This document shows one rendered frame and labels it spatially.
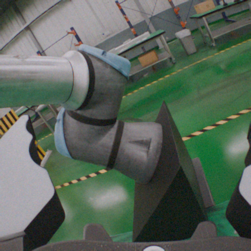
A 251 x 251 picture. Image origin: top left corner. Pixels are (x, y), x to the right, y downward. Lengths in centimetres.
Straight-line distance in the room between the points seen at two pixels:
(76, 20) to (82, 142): 745
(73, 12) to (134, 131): 749
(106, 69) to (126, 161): 19
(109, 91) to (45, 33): 794
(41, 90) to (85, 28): 742
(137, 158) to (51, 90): 22
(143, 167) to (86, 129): 14
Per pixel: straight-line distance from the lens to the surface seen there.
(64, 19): 796
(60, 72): 34
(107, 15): 757
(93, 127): 42
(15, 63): 32
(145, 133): 44
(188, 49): 491
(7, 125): 363
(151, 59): 481
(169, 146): 39
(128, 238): 57
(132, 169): 45
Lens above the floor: 121
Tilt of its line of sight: 23 degrees down
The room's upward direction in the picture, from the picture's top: 31 degrees counter-clockwise
